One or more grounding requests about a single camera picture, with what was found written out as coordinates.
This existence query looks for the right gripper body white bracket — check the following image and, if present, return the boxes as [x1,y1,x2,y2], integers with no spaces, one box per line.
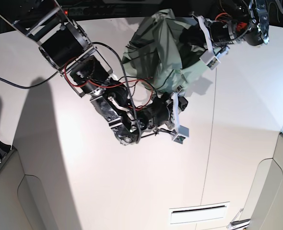
[153,92,182,138]

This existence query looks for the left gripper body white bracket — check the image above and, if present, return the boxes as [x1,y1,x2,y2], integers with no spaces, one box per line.
[191,14,230,60]

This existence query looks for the green T-shirt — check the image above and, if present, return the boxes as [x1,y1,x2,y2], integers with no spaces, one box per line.
[122,9,208,93]

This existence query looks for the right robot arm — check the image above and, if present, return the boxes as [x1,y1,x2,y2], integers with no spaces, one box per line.
[0,0,189,145]

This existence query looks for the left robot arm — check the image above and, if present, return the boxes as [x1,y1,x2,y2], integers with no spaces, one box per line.
[193,0,283,65]

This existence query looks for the metal clamp stand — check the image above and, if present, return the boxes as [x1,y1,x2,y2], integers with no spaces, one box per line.
[226,208,250,230]

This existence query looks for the beige right side panel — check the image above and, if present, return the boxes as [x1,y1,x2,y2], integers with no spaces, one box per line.
[240,133,283,230]

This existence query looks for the beige panel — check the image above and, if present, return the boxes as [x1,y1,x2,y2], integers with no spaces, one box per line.
[240,133,283,230]
[0,150,51,230]

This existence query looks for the beige left side panel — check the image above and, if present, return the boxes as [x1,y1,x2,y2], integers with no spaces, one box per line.
[0,150,51,230]

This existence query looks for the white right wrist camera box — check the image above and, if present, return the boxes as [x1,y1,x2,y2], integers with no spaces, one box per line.
[172,126,189,144]

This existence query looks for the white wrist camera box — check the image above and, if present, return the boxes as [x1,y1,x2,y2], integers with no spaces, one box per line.
[172,126,189,144]
[200,51,221,70]

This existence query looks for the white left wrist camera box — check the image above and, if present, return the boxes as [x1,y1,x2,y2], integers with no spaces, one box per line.
[200,51,221,70]

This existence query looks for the white table cable slot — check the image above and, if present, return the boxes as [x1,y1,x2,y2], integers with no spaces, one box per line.
[168,202,230,225]

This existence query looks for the white power strip red switch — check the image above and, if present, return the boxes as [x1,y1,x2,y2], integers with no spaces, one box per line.
[63,6,126,16]

